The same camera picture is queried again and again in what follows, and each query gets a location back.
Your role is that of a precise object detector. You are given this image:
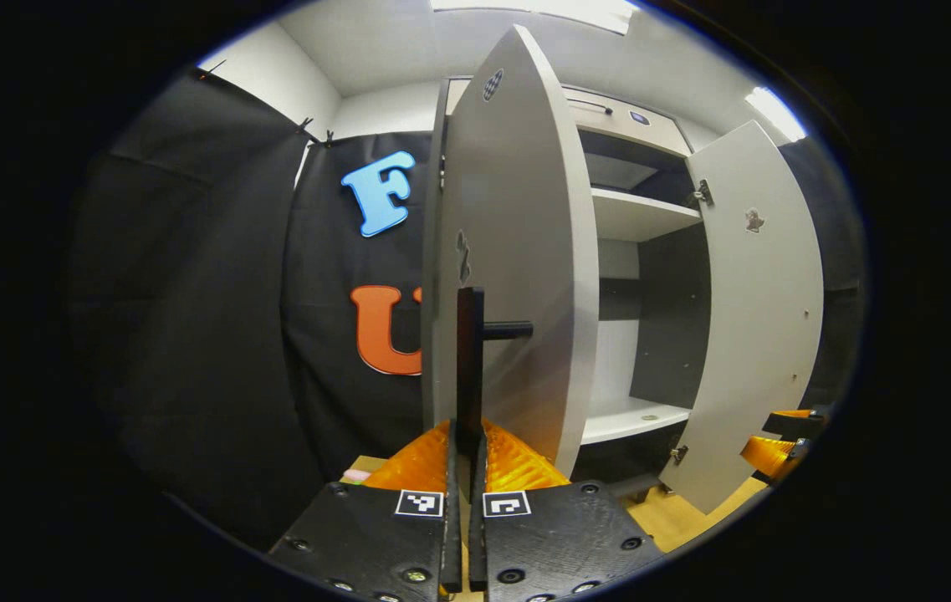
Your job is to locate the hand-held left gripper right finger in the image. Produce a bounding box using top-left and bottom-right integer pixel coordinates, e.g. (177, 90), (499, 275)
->
(468, 418), (664, 602)

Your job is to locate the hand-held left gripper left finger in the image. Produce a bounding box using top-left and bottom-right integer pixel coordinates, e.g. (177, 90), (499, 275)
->
(268, 418), (464, 602)

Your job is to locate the beige shoe cabinet door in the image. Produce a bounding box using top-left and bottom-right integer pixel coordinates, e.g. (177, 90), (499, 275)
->
(421, 23), (601, 480)
(659, 120), (826, 516)

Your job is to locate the beige double-door shoe cabinet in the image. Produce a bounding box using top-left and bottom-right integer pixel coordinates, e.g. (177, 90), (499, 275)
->
(421, 23), (826, 516)

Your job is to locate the black door handle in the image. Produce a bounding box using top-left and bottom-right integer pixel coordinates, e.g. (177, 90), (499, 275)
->
(455, 287), (535, 457)

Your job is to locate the white cabinet shelf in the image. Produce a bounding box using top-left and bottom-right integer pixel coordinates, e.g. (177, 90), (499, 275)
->
(580, 395), (693, 446)
(591, 186), (703, 244)

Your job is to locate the beige cabinet drawer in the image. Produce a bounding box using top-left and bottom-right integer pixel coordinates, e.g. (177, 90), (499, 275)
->
(446, 78), (693, 159)

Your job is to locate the black backdrop cloth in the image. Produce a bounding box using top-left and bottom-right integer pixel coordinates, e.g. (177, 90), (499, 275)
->
(74, 71), (436, 546)
(776, 138), (866, 412)

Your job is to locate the ceiling light panel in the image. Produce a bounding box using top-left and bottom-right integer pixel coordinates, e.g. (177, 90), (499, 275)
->
(429, 0), (640, 37)
(744, 86), (809, 144)

